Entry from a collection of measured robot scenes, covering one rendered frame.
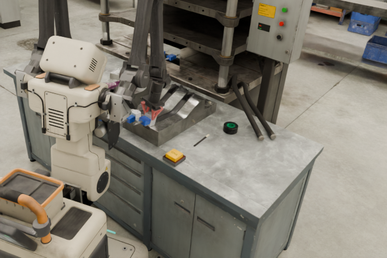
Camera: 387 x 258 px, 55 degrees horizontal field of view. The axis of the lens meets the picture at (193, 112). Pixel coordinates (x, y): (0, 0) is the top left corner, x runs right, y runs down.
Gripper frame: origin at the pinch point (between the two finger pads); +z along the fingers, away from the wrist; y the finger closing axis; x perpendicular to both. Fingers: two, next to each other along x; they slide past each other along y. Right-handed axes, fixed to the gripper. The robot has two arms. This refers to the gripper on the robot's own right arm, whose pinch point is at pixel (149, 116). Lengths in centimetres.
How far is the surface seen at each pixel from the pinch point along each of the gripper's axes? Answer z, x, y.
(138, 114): 4.0, -1.4, 8.2
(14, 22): 121, -169, 413
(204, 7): -42, -74, 35
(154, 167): 25.2, 0.1, -11.2
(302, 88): 54, -298, 15
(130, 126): 12.6, 0.2, 10.2
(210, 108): 1.8, -42.9, -8.7
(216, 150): 7.0, -18.0, -32.4
